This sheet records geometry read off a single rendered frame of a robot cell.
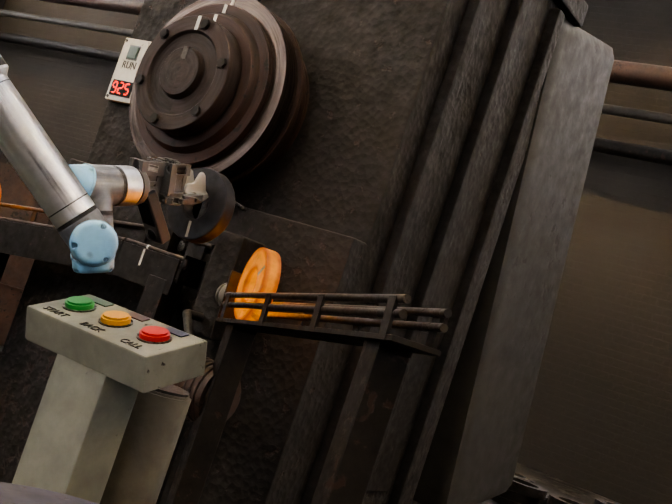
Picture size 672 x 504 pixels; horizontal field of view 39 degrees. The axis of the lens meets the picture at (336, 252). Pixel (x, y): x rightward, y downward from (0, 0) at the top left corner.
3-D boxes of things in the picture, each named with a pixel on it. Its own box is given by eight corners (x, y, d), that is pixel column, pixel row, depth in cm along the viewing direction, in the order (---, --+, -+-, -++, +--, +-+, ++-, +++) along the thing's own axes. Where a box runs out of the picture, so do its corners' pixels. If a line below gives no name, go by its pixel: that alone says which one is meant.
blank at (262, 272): (244, 339, 192) (229, 334, 191) (252, 275, 201) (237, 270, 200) (278, 303, 181) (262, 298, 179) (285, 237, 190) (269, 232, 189)
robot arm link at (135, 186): (124, 210, 175) (95, 200, 179) (143, 210, 178) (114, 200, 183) (130, 170, 173) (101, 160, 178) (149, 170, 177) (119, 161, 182)
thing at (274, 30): (123, 168, 245) (183, -4, 247) (262, 206, 219) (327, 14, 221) (105, 160, 239) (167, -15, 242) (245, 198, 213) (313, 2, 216)
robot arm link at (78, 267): (70, 275, 164) (68, 211, 164) (70, 271, 175) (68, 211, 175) (117, 274, 166) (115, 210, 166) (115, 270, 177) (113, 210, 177)
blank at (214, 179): (187, 168, 203) (177, 163, 200) (244, 175, 194) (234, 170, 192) (167, 238, 201) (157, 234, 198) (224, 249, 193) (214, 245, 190)
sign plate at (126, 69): (109, 100, 266) (131, 40, 267) (175, 115, 252) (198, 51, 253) (103, 97, 264) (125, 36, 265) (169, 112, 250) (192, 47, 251)
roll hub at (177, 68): (133, 126, 232) (171, 18, 233) (217, 146, 216) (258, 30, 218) (117, 118, 227) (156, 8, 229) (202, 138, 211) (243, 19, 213)
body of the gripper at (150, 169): (195, 165, 186) (149, 163, 177) (188, 208, 188) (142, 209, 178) (167, 157, 191) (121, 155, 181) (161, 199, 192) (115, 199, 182)
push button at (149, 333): (154, 336, 127) (155, 323, 127) (175, 344, 125) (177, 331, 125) (131, 341, 124) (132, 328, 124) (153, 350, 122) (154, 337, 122)
